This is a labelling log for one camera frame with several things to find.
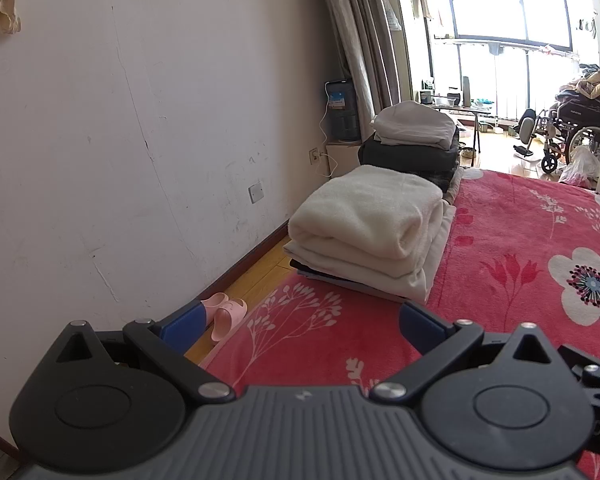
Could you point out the cream fleece sweater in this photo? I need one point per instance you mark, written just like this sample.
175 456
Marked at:
365 210

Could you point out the metal folding table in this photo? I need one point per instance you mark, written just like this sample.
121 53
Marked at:
460 115

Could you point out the small white cabinet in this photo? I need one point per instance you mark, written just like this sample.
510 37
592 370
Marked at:
342 160

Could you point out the beige jacket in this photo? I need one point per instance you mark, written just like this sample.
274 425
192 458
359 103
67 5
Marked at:
585 85

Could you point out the stack of pale folded clothes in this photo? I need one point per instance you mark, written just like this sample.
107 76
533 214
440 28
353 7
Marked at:
380 272

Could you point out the white plastic bag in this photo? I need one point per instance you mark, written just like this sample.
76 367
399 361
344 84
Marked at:
582 167

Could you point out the metal thermos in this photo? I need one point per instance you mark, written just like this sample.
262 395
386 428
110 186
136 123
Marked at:
466 91

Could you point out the red floral blanket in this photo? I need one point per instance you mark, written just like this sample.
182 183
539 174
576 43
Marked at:
505 270

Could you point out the wall socket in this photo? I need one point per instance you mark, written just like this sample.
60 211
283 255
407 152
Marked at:
314 156

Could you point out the stack of dark folded clothes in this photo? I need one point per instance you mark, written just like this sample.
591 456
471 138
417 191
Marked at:
410 150

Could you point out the blue water jug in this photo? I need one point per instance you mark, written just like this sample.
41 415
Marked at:
342 110

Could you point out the black wheelchair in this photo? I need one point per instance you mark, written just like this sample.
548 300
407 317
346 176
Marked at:
565 135

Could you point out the brown curtain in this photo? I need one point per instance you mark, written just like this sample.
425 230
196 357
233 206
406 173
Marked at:
365 35

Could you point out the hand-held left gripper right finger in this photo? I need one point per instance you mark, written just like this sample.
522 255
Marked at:
420 325

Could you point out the balcony window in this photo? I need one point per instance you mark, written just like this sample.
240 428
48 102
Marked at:
505 0

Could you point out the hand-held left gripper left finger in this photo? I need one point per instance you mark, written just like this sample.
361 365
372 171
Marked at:
182 327

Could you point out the pink slipper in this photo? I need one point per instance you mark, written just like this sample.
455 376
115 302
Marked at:
227 320
215 306

